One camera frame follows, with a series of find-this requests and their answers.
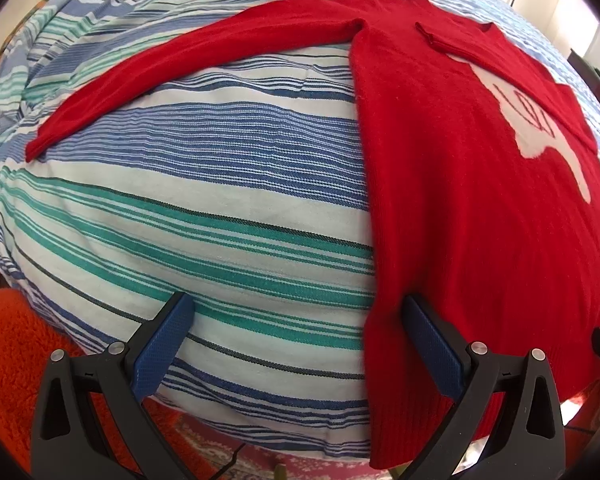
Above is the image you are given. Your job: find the patterned red carpet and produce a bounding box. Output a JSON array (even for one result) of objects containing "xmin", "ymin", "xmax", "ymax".
[{"xmin": 170, "ymin": 410, "xmax": 416, "ymax": 480}]

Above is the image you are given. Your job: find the orange fuzzy rug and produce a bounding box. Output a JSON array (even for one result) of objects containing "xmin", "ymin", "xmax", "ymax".
[{"xmin": 0, "ymin": 287, "xmax": 600, "ymax": 480}]

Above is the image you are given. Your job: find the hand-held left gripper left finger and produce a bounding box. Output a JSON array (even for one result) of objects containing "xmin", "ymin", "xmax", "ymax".
[{"xmin": 30, "ymin": 291, "xmax": 196, "ymax": 480}]

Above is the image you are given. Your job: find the striped duvet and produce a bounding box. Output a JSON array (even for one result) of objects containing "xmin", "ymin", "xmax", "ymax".
[{"xmin": 0, "ymin": 0, "xmax": 600, "ymax": 461}]

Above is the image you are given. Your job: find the red sweater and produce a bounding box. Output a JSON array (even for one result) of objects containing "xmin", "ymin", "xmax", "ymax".
[{"xmin": 25, "ymin": 0, "xmax": 600, "ymax": 471}]

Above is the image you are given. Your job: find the black cable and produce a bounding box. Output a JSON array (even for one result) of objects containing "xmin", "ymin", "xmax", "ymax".
[{"xmin": 207, "ymin": 442, "xmax": 246, "ymax": 480}]

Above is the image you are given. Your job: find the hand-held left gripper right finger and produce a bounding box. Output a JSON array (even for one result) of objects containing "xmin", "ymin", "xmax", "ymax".
[{"xmin": 401, "ymin": 294, "xmax": 567, "ymax": 480}]

